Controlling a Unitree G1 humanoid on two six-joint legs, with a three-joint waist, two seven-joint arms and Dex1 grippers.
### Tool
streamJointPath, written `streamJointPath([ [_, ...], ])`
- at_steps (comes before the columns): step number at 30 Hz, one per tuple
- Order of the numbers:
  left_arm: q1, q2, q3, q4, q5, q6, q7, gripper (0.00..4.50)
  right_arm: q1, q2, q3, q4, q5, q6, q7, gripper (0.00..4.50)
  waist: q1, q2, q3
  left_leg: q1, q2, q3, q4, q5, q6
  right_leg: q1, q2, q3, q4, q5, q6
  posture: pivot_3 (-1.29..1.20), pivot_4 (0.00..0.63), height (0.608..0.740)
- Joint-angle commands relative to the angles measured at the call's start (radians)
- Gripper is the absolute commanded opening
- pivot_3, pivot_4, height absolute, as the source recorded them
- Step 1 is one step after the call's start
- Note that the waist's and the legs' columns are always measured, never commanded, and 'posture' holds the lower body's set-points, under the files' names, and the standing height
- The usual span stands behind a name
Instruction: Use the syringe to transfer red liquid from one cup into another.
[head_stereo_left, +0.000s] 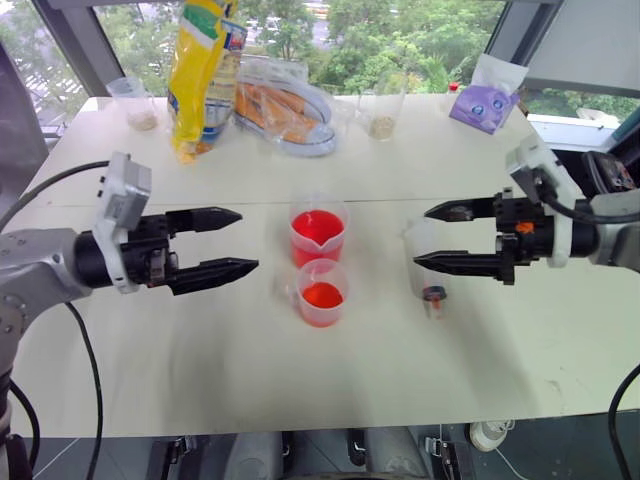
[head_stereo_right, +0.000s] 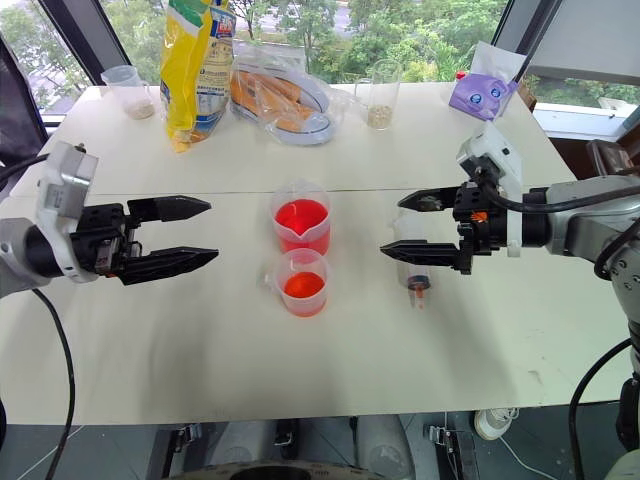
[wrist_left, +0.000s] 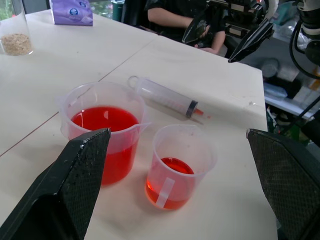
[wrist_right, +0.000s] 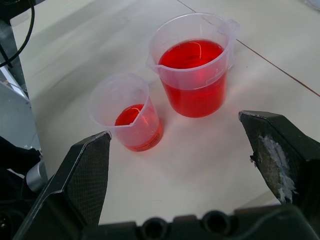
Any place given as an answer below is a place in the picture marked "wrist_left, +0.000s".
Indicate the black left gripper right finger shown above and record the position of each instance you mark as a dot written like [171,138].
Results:
[292,190]

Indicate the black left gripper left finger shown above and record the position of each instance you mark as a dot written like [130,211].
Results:
[60,190]

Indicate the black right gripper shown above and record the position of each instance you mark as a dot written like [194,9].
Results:
[240,17]

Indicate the large beaker with red liquid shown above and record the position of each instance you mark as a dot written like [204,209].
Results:
[105,122]

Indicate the large clear plastic syringe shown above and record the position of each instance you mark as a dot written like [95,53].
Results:
[165,96]

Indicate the small beaker with red liquid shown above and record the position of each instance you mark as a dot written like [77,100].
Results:
[178,170]

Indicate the person in black shirt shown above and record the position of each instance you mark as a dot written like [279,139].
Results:
[172,17]

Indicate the cluttered white storage shelf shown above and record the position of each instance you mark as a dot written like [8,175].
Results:
[282,85]

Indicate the purple plastic packet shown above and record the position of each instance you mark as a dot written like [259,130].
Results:
[72,12]

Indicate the glass jar with grains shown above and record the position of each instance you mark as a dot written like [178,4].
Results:
[15,42]

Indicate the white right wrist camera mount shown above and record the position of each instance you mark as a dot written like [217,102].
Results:
[273,5]

